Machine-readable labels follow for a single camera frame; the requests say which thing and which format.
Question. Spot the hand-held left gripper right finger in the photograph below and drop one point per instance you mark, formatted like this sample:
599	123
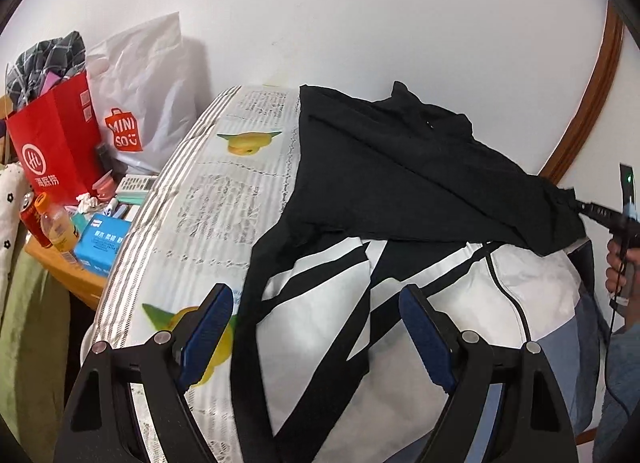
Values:
425	333

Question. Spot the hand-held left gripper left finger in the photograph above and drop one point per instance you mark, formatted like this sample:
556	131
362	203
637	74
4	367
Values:
207	338

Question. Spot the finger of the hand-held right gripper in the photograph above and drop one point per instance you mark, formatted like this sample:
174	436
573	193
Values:
600	210

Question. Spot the black garment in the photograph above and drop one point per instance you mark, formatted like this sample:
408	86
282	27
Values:
410	168

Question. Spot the person's right hand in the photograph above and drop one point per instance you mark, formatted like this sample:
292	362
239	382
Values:
614	268

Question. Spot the black and white shirt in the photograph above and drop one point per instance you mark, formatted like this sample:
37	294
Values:
320	293

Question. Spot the brown wooden door trim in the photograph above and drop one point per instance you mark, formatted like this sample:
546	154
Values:
595	93

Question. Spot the grey-blue cloth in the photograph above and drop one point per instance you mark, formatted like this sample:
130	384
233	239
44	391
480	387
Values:
550	368

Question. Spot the fruit printed bed sheet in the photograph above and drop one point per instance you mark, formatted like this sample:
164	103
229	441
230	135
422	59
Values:
215	203

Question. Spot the blue tissue packet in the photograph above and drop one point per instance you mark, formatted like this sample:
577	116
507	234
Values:
102	243

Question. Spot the teal box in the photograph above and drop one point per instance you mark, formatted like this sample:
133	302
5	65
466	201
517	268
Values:
127	208

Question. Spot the wooden nightstand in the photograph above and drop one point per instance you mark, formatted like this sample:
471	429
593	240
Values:
65	275

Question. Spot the white remote control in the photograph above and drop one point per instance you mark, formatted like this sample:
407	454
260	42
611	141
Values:
136	184

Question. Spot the green cloth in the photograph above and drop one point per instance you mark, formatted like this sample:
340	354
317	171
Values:
27	343

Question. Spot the crumpled white tissue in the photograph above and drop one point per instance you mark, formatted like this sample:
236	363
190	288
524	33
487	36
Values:
87	203

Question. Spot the orange drink bottle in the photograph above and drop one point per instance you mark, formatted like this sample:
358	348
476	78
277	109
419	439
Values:
59	233

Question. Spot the person's blue clothing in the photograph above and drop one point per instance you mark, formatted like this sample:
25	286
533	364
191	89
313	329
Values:
620	393

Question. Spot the pink round container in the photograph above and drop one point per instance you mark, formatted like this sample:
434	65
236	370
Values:
105	185

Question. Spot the red drink can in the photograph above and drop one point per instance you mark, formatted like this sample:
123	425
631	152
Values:
34	218

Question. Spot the white floral cloth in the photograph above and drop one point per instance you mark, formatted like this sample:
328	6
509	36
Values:
12	223

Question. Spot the red paper bag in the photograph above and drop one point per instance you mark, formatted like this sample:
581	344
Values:
55	143

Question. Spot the white plastic bag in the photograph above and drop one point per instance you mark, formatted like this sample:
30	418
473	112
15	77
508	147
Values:
145	78

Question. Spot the dark checked cloth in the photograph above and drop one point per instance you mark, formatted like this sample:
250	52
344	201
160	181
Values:
45	58

